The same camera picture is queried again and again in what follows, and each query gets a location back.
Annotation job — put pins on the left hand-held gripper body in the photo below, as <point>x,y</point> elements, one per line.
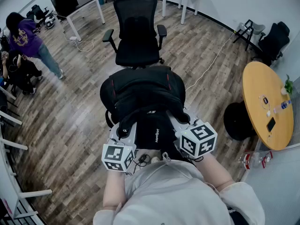
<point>113,154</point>

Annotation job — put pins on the white desk with dark top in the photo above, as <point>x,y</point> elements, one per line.
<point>86,2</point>

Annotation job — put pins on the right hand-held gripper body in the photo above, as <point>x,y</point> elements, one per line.
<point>199,140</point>

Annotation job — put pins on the clear plastic water bottle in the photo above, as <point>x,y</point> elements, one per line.
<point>282,106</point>

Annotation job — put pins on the black mesh office chair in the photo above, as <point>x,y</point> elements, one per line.
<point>138,48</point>

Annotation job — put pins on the small potted green plant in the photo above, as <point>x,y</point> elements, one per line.
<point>288,85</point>

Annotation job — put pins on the black monitor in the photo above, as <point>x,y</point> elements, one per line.
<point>64,1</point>

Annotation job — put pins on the person's left forearm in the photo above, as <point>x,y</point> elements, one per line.
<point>113,191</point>

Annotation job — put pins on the white metal rack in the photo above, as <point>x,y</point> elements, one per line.
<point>14,146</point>

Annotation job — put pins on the small white charger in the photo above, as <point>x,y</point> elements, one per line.
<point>268,113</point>

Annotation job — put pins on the black smartphone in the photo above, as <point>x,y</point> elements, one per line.
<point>271,124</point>

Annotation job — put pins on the white and black helmet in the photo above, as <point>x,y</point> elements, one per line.
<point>49,22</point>

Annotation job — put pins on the round wooden table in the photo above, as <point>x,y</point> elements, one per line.
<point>260,85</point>

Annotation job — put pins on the black padded office chair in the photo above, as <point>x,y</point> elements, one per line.
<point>274,43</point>

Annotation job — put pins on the clear bottle with red label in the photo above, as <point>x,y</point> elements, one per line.
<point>253,160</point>

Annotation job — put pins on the person's white shirt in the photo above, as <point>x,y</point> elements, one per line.
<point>173,200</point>

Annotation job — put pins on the person's right forearm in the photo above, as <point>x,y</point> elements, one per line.
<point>213,170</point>

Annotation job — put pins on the black swivel chair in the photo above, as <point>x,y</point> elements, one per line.
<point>37,14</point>

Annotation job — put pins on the white shoe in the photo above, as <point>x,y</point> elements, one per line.
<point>155,159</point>

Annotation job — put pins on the black backpack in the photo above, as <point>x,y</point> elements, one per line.
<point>145,90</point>

